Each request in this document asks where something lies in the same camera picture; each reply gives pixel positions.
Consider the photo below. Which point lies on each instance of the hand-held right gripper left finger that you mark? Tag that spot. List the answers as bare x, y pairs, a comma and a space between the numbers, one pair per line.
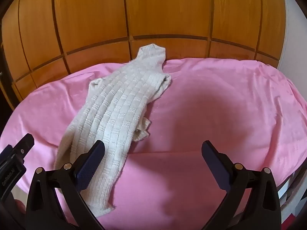
90, 167

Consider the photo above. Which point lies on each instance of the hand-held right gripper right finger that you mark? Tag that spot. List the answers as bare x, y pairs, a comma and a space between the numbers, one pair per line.
215, 163

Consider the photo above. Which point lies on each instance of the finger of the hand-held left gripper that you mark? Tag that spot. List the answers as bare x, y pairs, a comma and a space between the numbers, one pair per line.
25, 143

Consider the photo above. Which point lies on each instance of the white knit sweater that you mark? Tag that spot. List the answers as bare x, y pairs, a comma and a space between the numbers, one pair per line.
115, 105

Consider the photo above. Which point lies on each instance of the pink blanket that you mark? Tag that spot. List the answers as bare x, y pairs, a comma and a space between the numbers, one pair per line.
215, 100

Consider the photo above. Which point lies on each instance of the wooden wardrobe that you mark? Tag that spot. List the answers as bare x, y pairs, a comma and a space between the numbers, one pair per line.
156, 9

